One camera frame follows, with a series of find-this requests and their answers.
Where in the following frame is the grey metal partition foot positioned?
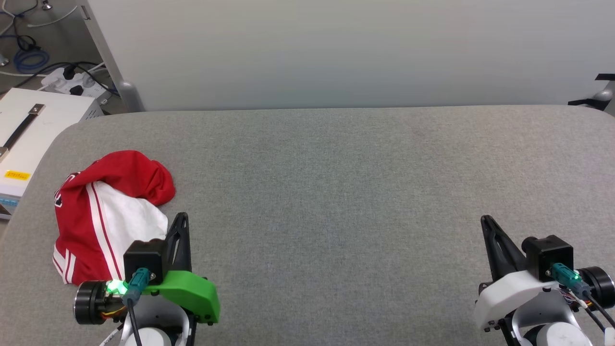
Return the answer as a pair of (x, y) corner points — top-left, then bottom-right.
(78, 4), (146, 113)
(592, 88), (615, 117)

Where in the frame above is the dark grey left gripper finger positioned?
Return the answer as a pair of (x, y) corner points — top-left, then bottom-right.
(165, 212), (192, 272)

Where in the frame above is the red and white basketball jersey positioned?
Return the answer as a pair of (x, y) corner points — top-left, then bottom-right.
(52, 150), (176, 286)

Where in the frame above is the white floor cable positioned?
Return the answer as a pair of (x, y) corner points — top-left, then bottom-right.
(26, 5), (78, 28)

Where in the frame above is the white equipment box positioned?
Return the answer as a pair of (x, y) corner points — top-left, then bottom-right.
(0, 87), (104, 220)

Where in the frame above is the right arm black cable teal plug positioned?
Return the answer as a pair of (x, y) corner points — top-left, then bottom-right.
(550, 262), (615, 332)

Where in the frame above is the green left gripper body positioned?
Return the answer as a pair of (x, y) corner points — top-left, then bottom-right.
(74, 271), (221, 324)

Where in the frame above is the black strap handle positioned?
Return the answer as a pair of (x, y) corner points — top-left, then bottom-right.
(0, 103), (47, 160)

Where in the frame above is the arm black cable teal plug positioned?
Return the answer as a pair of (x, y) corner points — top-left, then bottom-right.
(550, 262), (615, 332)
(122, 268), (155, 346)

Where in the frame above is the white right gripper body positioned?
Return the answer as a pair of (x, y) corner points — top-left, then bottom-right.
(473, 266), (615, 333)

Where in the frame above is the blue cable coil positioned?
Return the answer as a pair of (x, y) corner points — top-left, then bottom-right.
(13, 47), (50, 74)

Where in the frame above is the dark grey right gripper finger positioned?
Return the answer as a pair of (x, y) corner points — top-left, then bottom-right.
(480, 215), (527, 282)

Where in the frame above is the black floor cable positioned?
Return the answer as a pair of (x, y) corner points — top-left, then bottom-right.
(0, 61), (119, 98)

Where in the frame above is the grey fabric sofa seat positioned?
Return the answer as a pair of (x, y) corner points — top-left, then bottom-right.
(0, 105), (615, 346)

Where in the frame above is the white partition panel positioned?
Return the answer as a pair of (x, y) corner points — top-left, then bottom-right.
(86, 0), (615, 113)

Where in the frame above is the left arm black cable teal plug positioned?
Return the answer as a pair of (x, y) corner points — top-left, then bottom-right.
(122, 268), (155, 346)

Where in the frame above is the white power strip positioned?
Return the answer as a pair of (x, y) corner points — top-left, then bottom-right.
(40, 66), (112, 100)

